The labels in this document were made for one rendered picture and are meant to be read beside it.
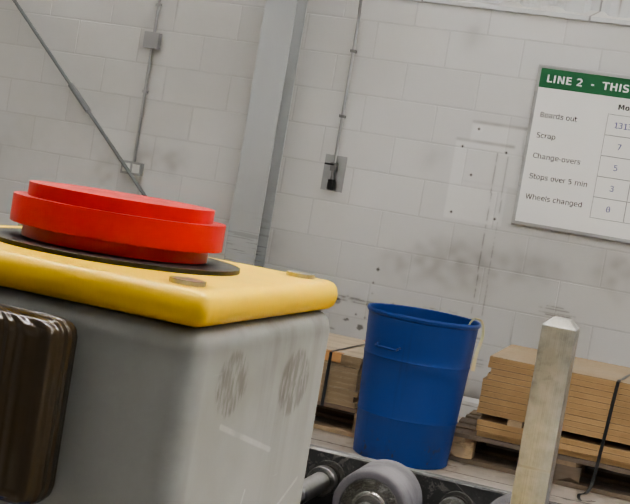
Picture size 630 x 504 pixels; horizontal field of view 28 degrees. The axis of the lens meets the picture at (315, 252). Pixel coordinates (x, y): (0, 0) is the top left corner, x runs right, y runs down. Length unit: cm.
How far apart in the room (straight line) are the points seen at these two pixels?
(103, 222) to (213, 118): 781
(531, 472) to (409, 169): 633
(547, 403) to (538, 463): 6
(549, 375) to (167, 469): 111
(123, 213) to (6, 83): 854
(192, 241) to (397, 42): 748
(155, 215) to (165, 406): 4
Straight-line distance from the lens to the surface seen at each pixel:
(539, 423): 131
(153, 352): 20
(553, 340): 130
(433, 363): 578
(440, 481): 189
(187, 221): 23
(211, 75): 807
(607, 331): 740
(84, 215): 22
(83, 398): 20
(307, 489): 180
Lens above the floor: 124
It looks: 3 degrees down
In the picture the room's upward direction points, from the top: 10 degrees clockwise
